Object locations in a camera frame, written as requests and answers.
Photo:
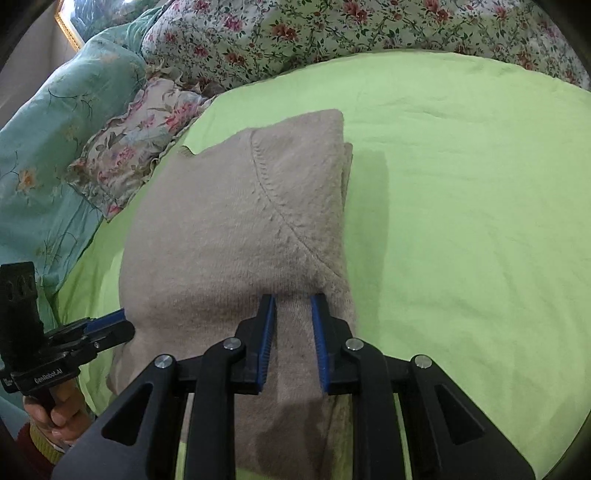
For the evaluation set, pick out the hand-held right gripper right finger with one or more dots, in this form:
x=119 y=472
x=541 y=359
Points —
x=319 y=344

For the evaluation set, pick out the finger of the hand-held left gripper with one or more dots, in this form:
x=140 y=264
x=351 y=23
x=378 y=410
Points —
x=115 y=336
x=107 y=319

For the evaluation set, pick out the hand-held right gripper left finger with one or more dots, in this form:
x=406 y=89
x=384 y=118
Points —
x=268 y=344

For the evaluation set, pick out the beige knit sweater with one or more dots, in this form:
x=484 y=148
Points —
x=217 y=240

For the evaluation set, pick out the person's left forearm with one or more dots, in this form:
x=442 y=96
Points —
x=39 y=443

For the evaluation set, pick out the person's left hand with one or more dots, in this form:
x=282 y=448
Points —
x=69 y=420

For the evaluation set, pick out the ruffled floral pillow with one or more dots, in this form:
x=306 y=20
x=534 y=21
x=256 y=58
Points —
x=134 y=143

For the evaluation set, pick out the teal floral quilt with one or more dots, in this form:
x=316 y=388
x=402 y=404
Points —
x=51 y=138

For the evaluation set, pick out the green bed sheet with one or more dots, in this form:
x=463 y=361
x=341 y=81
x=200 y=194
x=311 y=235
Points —
x=461 y=207

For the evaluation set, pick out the white red floral quilt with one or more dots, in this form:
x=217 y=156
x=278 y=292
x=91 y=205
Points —
x=369 y=27

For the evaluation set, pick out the gold picture frame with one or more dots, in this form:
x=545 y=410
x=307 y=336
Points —
x=69 y=28

